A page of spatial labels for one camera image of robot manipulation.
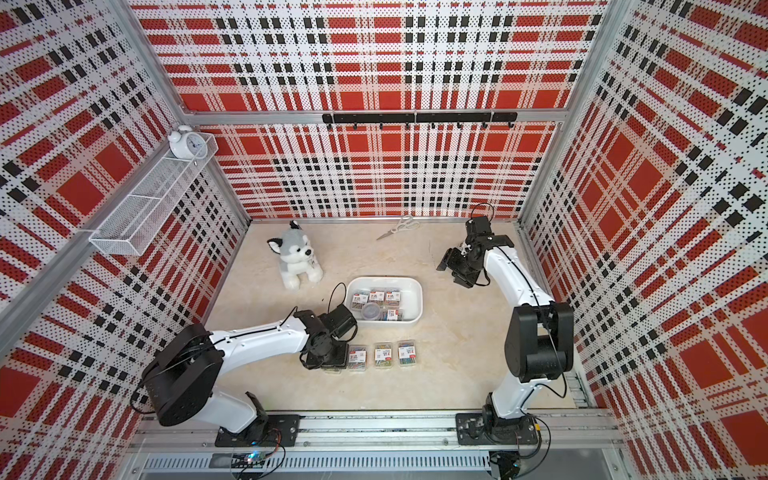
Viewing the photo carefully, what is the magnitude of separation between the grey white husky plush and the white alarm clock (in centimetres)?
32

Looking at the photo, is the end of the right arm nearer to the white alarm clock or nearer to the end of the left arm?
the end of the left arm

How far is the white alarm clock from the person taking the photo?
2.64 feet

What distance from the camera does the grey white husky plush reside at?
35.5 inches

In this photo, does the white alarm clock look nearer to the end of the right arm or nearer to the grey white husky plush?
the grey white husky plush
